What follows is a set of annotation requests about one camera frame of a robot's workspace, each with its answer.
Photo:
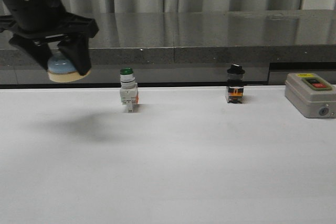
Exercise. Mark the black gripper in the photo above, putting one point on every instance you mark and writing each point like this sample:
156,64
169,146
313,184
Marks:
42,18

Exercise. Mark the light blue call bell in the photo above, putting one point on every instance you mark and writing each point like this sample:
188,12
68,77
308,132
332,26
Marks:
61,70

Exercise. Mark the grey stone counter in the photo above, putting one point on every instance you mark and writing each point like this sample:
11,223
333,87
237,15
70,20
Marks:
198,48

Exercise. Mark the green push button switch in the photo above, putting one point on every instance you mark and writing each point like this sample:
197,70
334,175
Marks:
129,94

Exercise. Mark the black rotary selector switch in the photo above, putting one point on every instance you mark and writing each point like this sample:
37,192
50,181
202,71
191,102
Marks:
235,86

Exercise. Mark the grey on-off switch box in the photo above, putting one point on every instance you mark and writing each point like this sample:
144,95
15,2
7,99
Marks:
311,95

